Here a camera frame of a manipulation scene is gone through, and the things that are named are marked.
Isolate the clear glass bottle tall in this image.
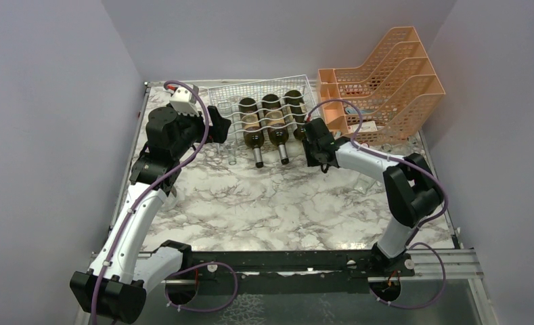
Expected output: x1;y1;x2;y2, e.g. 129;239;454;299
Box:
217;100;238;166

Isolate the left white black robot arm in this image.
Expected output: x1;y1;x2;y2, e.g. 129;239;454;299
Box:
70;104;231;324

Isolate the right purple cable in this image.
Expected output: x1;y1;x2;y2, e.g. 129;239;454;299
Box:
305;98;449;310

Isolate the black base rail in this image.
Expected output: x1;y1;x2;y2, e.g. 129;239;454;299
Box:
161;240;414;298

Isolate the green wine bottle dark label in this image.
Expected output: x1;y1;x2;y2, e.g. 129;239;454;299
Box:
284;90;305;141

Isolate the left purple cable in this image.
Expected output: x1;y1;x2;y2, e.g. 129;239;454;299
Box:
89;80;211;325

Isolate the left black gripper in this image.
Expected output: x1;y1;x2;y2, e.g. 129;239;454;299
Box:
171;105;231;158

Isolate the green wine bottle white label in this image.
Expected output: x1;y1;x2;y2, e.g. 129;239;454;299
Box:
261;94;290;165

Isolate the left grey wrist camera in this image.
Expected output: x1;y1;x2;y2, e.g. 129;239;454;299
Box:
167;85;199;116

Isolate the clear bottle silver cap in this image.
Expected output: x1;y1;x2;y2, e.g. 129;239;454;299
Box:
161;187;179;213

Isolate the green Primitivo wine bottle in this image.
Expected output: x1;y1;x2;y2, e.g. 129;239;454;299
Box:
238;97;265;169

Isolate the purple cable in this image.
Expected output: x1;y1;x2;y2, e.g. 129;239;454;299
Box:
89;80;211;325
305;98;449;310

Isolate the blue item in organizer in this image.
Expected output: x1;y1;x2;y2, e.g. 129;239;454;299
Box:
344;107;362;114

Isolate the white wire wine rack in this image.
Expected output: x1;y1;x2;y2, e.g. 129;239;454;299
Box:
208;74;317;146

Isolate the peach plastic file organizer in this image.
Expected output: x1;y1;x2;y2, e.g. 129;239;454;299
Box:
316;26;445;146

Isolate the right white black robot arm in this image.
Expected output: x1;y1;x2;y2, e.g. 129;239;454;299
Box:
302;118;445;276

